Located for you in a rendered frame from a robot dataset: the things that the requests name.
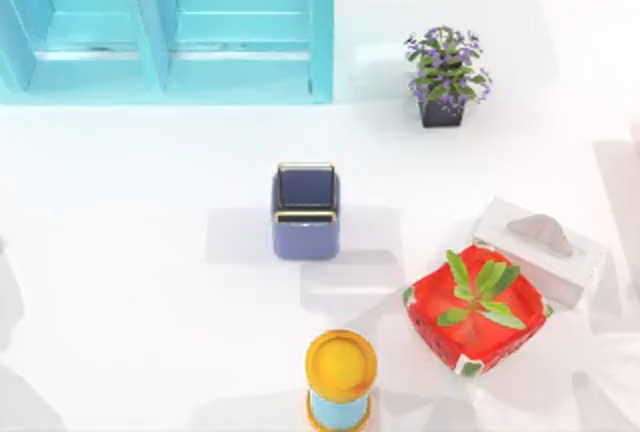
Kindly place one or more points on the blue square container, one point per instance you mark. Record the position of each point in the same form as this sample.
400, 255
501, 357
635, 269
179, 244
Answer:
306, 237

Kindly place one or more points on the purple flower plant pot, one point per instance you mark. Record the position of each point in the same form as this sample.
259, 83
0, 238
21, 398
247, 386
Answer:
442, 64

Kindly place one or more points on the yellow and blue can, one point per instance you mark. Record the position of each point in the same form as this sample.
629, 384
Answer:
341, 372

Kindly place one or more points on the light blue rack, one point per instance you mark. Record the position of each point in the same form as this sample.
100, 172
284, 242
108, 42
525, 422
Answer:
240, 27

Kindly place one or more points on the red watermelon plant pot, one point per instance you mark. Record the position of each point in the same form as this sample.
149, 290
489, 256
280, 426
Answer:
475, 312

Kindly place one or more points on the white tissue box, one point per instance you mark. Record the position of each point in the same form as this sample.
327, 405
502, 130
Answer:
560, 262

